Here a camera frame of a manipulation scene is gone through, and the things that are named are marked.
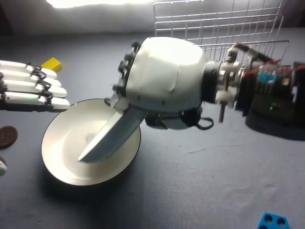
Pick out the white plate with dark rim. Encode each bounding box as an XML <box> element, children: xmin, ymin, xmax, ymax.
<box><xmin>41</xmin><ymin>98</ymin><xmax>142</xmax><ymax>186</ymax></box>

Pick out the brown round cookie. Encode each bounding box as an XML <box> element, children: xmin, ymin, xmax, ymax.
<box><xmin>0</xmin><ymin>125</ymin><xmax>19</xmax><ymax>150</ymax></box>

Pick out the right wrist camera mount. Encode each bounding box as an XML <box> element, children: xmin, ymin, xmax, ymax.
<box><xmin>215</xmin><ymin>42</ymin><xmax>253</xmax><ymax>125</ymax></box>

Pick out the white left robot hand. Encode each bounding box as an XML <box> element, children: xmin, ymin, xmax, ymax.
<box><xmin>0</xmin><ymin>60</ymin><xmax>70</xmax><ymax>177</ymax></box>

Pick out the blue pentagon block with holes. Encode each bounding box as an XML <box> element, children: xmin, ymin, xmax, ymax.
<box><xmin>257</xmin><ymin>206</ymin><xmax>292</xmax><ymax>229</ymax></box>

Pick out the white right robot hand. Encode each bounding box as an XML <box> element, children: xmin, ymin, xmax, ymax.
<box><xmin>104</xmin><ymin>37</ymin><xmax>208</xmax><ymax>131</ymax></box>

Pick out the yellow rectangular block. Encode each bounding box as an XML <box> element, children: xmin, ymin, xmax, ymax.
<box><xmin>40</xmin><ymin>57</ymin><xmax>63</xmax><ymax>72</ymax></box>

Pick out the wire dish rack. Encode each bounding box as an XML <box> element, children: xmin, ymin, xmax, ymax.
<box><xmin>153</xmin><ymin>0</ymin><xmax>290</xmax><ymax>65</ymax></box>

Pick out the grey table cloth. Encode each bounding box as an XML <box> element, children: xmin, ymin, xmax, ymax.
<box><xmin>0</xmin><ymin>23</ymin><xmax>305</xmax><ymax>229</ymax></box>

